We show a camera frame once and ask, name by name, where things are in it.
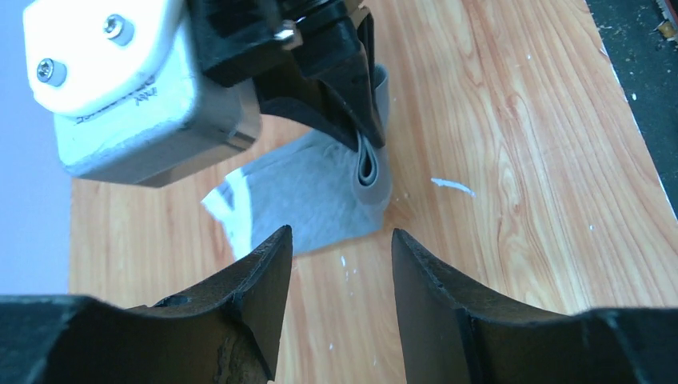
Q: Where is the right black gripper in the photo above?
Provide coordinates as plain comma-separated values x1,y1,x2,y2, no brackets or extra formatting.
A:
188,1,385,151

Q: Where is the grey underwear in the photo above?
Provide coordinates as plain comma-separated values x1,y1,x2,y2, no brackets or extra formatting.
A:
201,63,394,262

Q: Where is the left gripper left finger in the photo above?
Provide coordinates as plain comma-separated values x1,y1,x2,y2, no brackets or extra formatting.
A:
1,226,293,383

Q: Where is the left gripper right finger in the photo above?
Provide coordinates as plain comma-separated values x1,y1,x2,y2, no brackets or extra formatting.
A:
391,229,677,383

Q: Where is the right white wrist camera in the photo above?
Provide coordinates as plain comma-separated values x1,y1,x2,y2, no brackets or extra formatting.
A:
23,1,261,187

